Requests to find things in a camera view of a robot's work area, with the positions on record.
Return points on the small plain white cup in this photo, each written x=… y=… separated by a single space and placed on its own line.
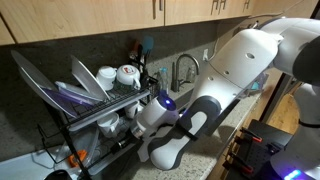
x=105 y=78

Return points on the black round object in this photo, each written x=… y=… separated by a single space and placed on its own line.
x=56 y=176

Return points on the white mug with red logo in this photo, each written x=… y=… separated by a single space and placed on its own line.
x=126 y=75

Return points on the red spatula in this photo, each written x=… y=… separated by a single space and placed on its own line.
x=135 y=46

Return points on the blue dish soap bottle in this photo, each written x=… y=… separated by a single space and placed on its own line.
x=163 y=80

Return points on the tall white mug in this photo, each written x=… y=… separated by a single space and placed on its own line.
x=108 y=125

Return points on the clear plastic container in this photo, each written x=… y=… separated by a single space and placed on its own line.
x=83 y=143

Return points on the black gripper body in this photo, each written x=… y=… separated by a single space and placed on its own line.
x=126 y=143

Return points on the white drain board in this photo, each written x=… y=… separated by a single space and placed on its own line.
x=23 y=166

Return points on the white wrist mount plate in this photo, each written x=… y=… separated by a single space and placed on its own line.
x=143 y=150

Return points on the stainless steel sink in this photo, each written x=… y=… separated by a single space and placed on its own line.
x=181 y=100

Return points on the white dinner plate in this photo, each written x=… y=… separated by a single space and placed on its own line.
x=85 y=78

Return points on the teal spatula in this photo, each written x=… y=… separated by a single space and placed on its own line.
x=147 y=45

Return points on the black kitchen utensil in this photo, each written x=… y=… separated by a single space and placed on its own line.
x=139 y=55

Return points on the white wall outlet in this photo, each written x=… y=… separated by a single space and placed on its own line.
x=205 y=55

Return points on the metal gooseneck faucet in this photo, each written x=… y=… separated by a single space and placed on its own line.
x=175 y=76

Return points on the large grey plate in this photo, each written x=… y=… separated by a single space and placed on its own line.
x=33 y=76

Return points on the small orange object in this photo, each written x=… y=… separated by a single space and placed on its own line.
x=75 y=158

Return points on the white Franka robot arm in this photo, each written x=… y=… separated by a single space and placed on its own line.
x=240 y=66

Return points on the wide wooden cabinet door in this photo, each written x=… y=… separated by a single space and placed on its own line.
x=83 y=16

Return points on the purple plate in rack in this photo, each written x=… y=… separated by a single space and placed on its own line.
x=73 y=93

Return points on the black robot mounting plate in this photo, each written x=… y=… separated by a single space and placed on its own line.
x=266 y=136

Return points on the metal frame pole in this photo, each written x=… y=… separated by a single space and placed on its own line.
x=276 y=100

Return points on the black utensil holder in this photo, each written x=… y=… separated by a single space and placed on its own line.
x=144 y=80

